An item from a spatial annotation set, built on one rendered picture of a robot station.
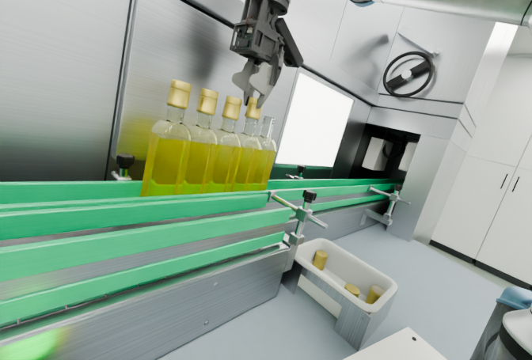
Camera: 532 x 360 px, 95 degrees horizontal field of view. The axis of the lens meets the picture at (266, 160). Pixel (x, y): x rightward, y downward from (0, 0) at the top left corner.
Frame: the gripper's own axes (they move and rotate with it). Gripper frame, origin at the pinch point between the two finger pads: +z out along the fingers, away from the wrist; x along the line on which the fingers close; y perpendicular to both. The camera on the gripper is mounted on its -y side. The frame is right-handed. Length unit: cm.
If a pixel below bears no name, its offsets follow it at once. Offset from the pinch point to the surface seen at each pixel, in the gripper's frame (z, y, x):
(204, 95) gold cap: 1.6, 12.8, 0.4
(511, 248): 78, -367, 75
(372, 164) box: 14, -105, -9
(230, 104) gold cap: 2.0, 6.9, 0.8
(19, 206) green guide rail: 20.1, 35.8, 3.9
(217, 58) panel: -7.7, 4.1, -12.3
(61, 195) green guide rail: 22.0, 31.2, -3.5
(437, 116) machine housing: -16, -93, 15
